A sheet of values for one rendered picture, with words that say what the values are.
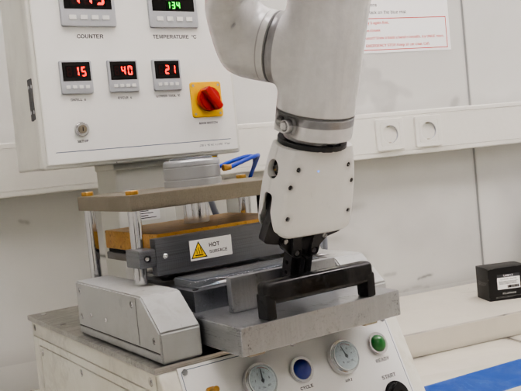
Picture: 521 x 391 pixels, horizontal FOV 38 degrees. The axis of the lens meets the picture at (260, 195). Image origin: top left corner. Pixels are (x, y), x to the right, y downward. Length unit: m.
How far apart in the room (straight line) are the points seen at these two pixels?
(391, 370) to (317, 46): 0.43
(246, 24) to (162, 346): 0.35
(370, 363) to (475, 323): 0.56
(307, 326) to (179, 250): 0.20
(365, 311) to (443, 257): 0.97
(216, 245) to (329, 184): 0.20
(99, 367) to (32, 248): 0.54
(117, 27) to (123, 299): 0.45
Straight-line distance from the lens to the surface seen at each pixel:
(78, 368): 1.07
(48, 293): 1.50
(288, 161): 0.78
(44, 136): 1.11
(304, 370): 0.89
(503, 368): 1.35
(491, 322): 1.52
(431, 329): 1.44
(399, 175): 1.75
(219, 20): 0.75
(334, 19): 0.75
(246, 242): 0.97
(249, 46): 0.79
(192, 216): 1.03
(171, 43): 1.20
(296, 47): 0.76
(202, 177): 1.01
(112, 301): 0.93
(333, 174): 0.81
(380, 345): 0.96
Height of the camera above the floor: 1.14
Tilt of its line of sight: 3 degrees down
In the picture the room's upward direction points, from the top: 6 degrees counter-clockwise
